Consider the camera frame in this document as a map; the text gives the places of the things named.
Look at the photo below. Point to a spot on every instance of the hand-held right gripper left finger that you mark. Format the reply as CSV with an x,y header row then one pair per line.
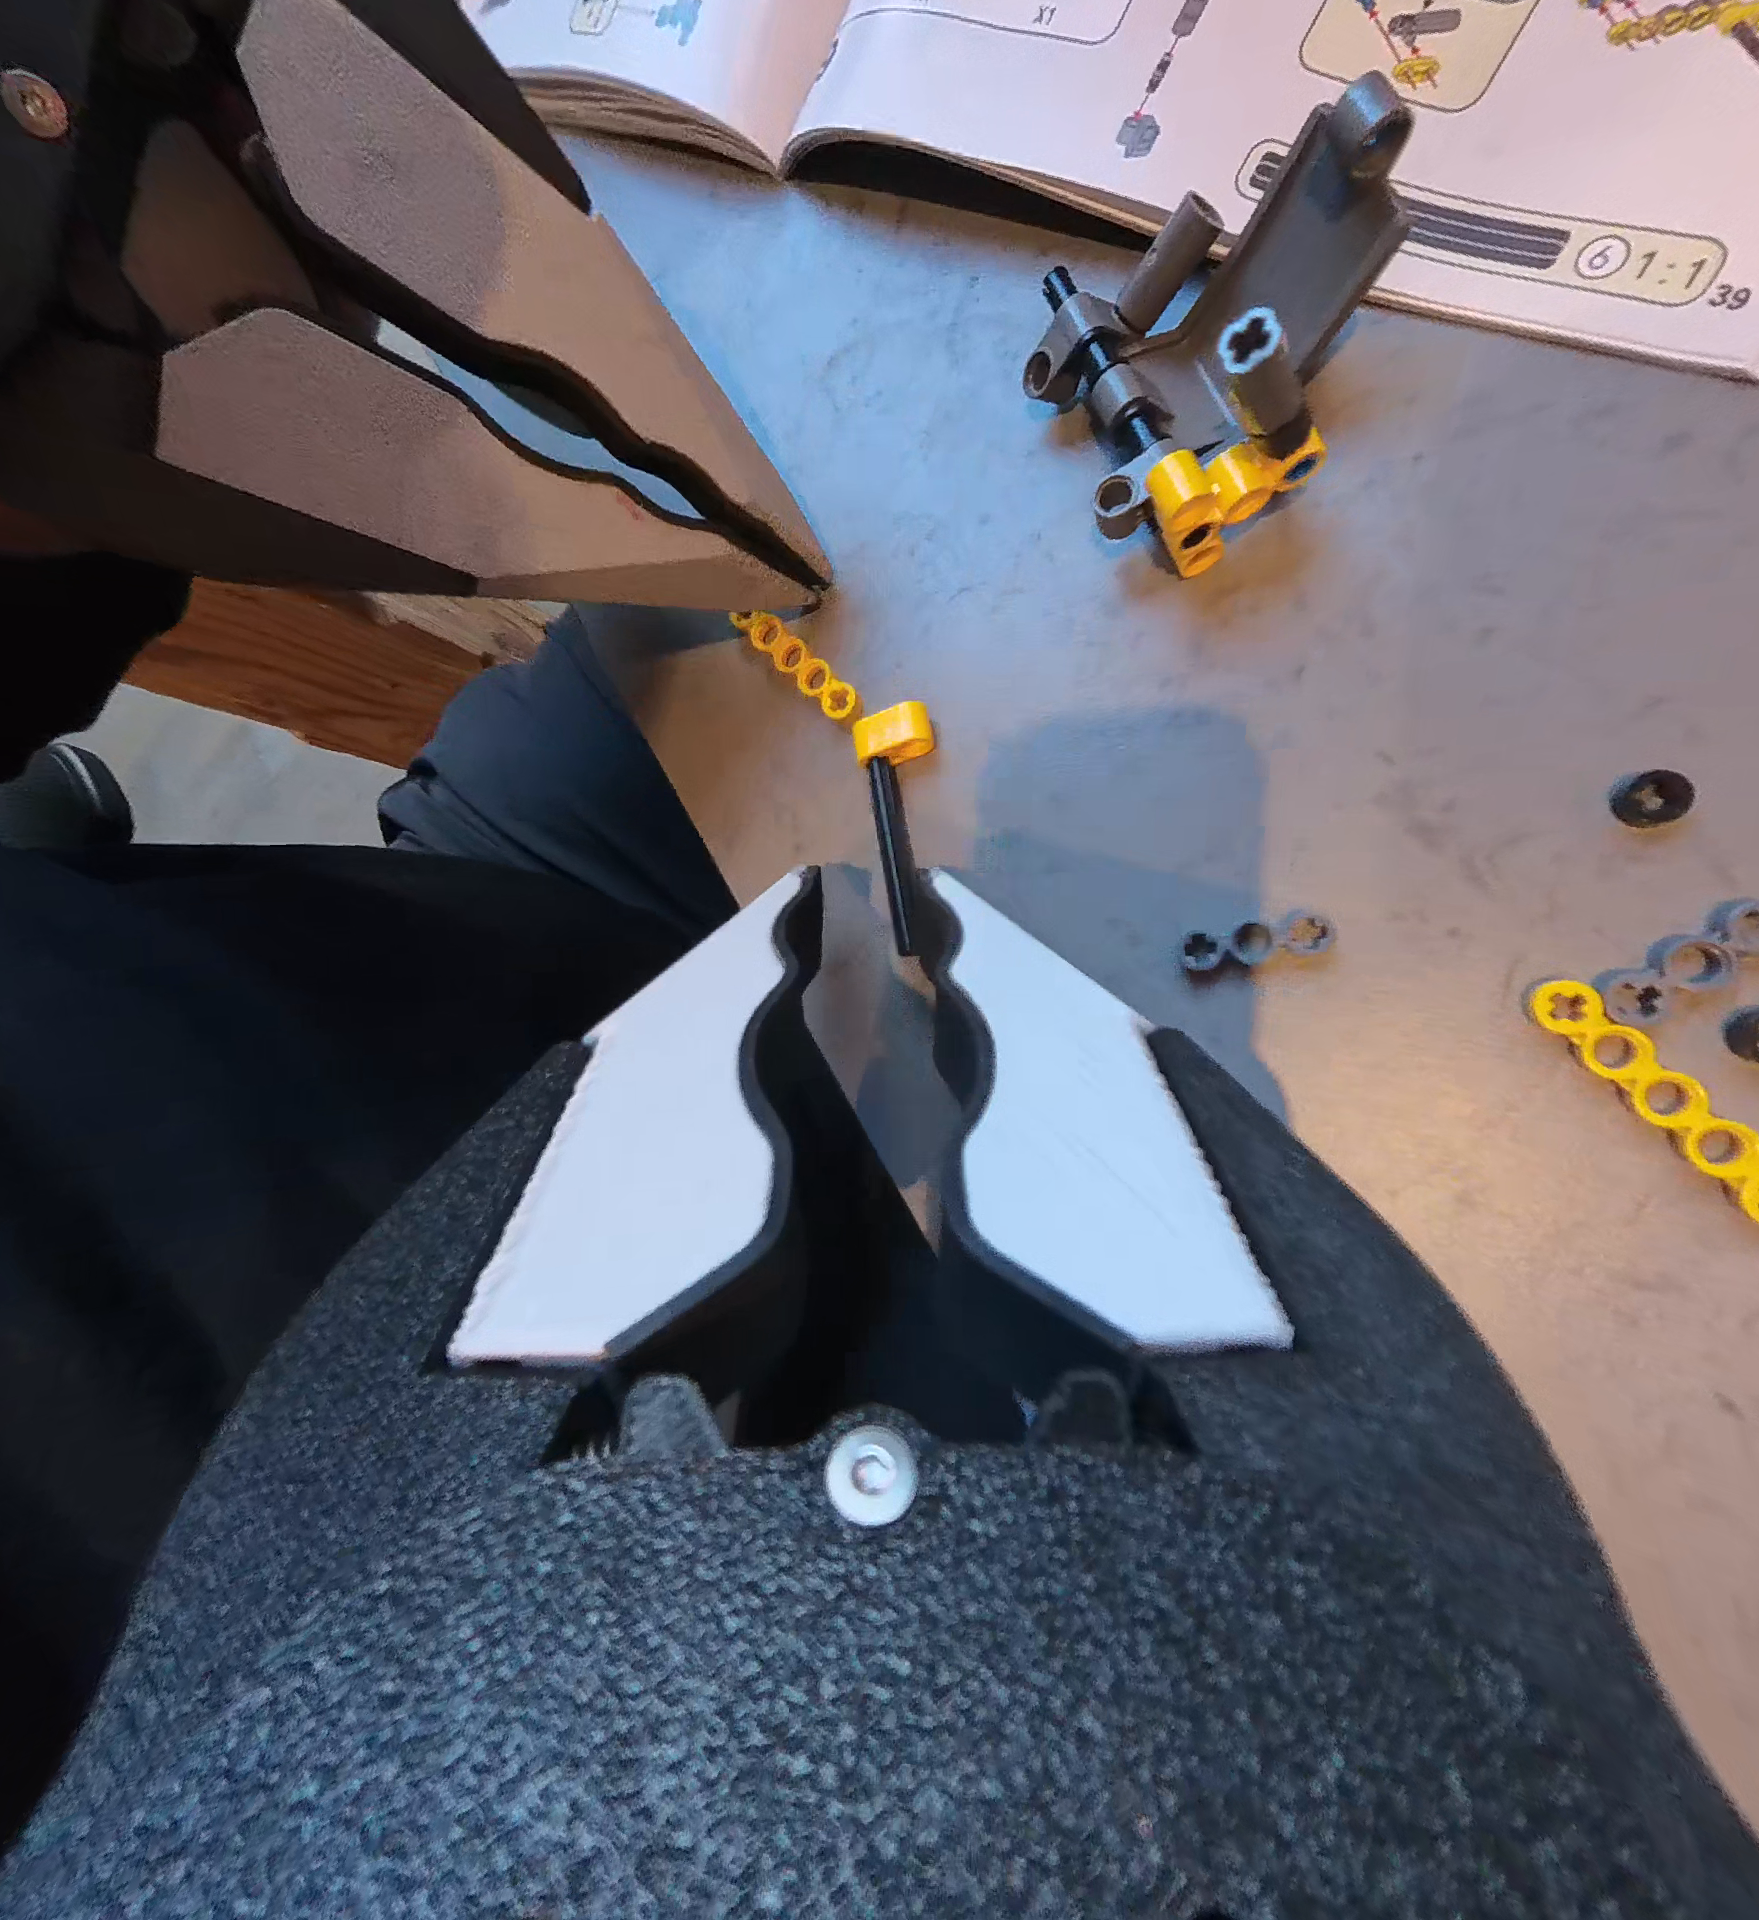
x,y
642,1183

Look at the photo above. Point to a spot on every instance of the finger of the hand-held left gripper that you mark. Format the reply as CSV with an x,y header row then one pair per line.
x,y
489,224
369,449

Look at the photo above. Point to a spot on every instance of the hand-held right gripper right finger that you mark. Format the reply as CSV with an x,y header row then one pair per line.
x,y
1104,1183

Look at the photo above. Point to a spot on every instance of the black axle rod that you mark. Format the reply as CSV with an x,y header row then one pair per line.
x,y
897,870

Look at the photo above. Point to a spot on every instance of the yellow thin ridged beam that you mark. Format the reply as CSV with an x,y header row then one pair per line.
x,y
797,667

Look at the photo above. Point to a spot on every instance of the small yellow axle connector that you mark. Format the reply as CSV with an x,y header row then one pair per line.
x,y
893,733

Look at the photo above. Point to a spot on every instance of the person's left forearm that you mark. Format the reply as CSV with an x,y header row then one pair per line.
x,y
25,643

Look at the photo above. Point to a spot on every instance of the grey desk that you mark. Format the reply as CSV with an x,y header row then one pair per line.
x,y
1420,674

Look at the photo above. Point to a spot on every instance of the grey three-hole connector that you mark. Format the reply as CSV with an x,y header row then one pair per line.
x,y
1698,962
1254,940

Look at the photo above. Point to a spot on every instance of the person's black trousers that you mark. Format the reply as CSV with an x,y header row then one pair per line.
x,y
550,782

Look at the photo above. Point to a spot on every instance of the yellow five-hole flat beam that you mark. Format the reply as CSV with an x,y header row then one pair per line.
x,y
1667,1094

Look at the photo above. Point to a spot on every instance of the grey yellow brick subassembly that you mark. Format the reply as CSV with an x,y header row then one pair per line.
x,y
1300,242

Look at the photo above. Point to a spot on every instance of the building instruction booklet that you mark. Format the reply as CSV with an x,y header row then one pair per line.
x,y
1540,150

